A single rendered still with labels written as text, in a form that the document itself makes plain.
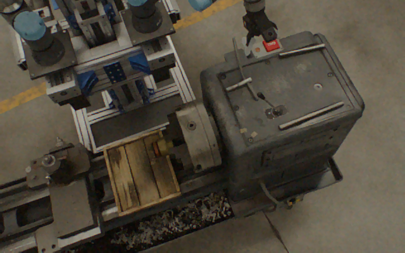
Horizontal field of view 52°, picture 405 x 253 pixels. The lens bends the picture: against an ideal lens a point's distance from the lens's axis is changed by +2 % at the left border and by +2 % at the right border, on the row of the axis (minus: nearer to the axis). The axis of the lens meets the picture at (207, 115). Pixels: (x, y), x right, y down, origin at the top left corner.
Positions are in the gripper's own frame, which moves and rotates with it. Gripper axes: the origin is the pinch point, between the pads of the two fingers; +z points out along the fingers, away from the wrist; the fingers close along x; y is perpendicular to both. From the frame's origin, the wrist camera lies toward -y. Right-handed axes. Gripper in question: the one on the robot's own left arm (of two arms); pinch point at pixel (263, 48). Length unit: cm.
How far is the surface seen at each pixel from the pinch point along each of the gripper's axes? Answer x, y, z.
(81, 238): 105, -7, 45
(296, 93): -5.1, -13.7, 19.6
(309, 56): -20.5, -1.5, 17.7
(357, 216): -33, -32, 155
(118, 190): 83, 7, 47
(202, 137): 38.2, -9.4, 19.6
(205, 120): 33.2, -4.6, 17.0
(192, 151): 44, -11, 22
